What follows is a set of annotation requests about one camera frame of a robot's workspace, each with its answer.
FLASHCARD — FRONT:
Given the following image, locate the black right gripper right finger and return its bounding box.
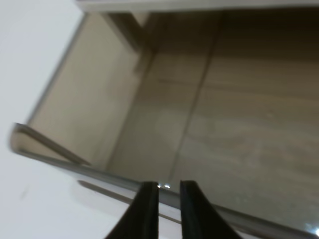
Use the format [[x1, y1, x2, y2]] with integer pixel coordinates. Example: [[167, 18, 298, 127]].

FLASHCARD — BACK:
[[180, 180, 240, 239]]

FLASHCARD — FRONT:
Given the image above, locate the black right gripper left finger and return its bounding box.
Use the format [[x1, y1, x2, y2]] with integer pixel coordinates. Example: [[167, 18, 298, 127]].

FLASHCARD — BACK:
[[105, 182, 159, 239]]

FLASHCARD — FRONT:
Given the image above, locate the smoky bottom drawer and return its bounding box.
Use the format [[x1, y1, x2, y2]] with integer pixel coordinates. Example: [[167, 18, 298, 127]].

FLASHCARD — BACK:
[[10, 7, 319, 239]]

